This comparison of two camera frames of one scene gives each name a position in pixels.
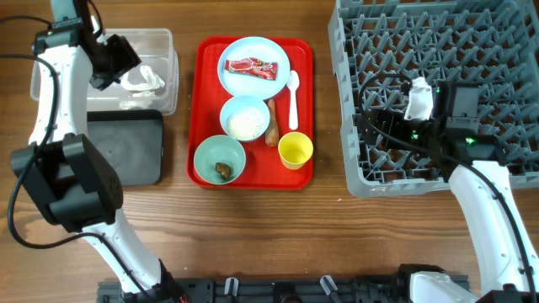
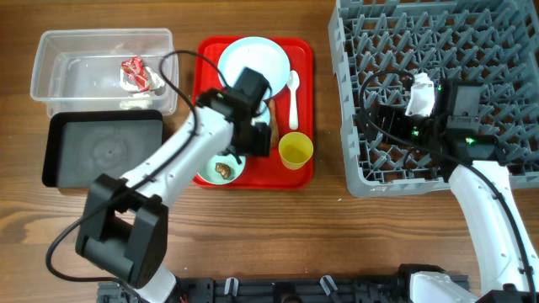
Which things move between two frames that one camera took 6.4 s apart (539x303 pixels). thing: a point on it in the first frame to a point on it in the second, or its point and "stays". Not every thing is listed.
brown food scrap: [224, 168] stays
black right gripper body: [411, 130] stays
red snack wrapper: [253, 66] to [135, 69]
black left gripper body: [115, 61] to [252, 139]
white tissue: [152, 82] stays
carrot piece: [271, 135] stays
